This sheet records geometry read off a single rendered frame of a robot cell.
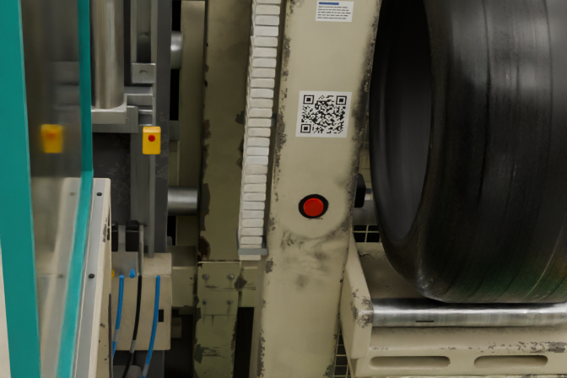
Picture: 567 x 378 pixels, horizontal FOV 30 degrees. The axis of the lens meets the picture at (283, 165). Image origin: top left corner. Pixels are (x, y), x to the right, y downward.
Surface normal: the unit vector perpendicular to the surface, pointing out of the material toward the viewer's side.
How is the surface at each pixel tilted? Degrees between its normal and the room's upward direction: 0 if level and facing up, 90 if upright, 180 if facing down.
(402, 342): 0
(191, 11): 25
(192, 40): 57
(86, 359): 0
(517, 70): 53
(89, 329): 0
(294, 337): 90
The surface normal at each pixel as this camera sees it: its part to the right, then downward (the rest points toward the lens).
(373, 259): 0.07, -0.85
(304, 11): 0.10, 0.52
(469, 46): -0.58, -0.18
